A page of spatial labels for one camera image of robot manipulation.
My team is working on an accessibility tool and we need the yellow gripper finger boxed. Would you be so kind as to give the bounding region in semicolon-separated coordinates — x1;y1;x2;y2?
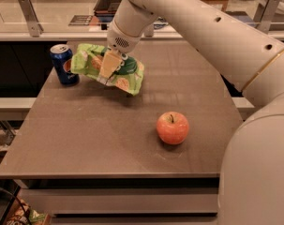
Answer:
97;50;122;84
116;53;128;72

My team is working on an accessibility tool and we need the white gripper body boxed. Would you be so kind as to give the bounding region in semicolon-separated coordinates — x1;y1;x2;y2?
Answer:
107;20;142;53

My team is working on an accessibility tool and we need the green rice chip bag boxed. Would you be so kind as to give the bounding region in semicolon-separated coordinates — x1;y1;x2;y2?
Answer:
71;43;144;96

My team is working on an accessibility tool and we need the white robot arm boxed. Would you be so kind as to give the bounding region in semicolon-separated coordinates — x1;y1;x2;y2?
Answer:
107;0;284;225

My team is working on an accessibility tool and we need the blue pepsi can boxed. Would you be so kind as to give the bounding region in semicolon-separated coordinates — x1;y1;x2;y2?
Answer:
50;44;79;86

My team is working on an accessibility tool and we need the snack bag on floor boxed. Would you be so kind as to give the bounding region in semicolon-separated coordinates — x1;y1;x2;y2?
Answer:
4;200;51;225

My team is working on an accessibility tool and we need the dark open tray box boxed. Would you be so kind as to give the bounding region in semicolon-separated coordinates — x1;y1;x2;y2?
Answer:
94;0;122;16

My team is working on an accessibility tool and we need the red apple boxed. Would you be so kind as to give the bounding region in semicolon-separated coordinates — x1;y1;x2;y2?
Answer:
157;112;189;145

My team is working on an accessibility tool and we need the middle metal glass bracket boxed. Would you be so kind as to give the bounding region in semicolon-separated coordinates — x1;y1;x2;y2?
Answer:
143;24;154;37

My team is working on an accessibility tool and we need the metal glass bracket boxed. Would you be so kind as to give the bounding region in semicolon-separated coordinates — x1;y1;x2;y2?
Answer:
143;24;154;37
253;0;282;33
18;0;43;38

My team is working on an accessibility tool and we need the left metal glass bracket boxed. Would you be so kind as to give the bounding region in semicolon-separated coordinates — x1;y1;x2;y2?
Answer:
18;0;43;38

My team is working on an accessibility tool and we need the right metal glass bracket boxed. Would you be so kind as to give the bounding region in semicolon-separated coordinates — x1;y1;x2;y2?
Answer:
253;0;282;33

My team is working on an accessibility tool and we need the black cable on floor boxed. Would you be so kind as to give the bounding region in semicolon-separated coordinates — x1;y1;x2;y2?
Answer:
0;185;33;225

